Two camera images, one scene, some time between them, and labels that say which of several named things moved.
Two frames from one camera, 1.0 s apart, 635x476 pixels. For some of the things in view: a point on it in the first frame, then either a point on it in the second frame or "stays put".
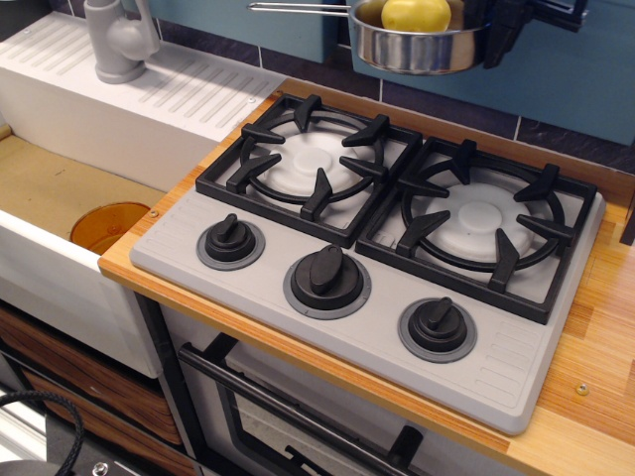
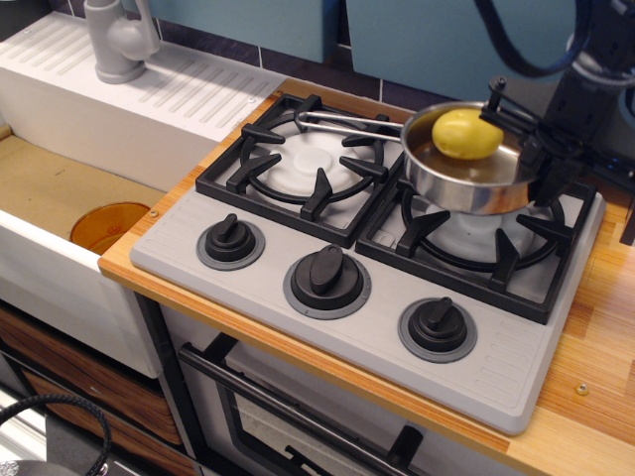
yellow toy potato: [416, 16] -> [462, 134]
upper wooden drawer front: [91, 370] stays put
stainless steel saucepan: [393, 51] -> [495, 184]
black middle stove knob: [327, 285] stays put
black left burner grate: [313, 167] stays put
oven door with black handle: [244, 411] stays put
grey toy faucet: [122, 45] stays put
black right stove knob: [438, 330] stays put
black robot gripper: [504, 21] -> [557, 153]
